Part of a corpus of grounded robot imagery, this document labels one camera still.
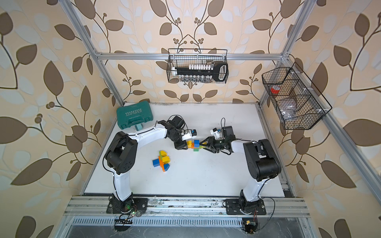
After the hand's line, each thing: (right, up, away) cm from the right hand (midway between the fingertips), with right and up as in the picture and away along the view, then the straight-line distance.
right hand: (202, 146), depth 91 cm
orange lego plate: (-6, 0, -2) cm, 6 cm away
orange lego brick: (-24, -10, -5) cm, 27 cm away
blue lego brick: (-21, -11, -5) cm, 25 cm away
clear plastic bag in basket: (+43, +22, -18) cm, 51 cm away
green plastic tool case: (-50, +21, +17) cm, 57 cm away
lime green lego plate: (-1, 0, -1) cm, 1 cm away
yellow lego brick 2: (-22, -8, -2) cm, 23 cm away
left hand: (-12, +3, +1) cm, 12 cm away
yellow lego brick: (-24, -5, +1) cm, 25 cm away
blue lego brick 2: (-3, +2, -3) cm, 5 cm away
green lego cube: (-4, -3, +2) cm, 5 cm away
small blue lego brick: (-28, -9, -4) cm, 30 cm away
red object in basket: (+43, +35, -5) cm, 55 cm away
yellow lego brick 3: (-8, +2, -3) cm, 9 cm away
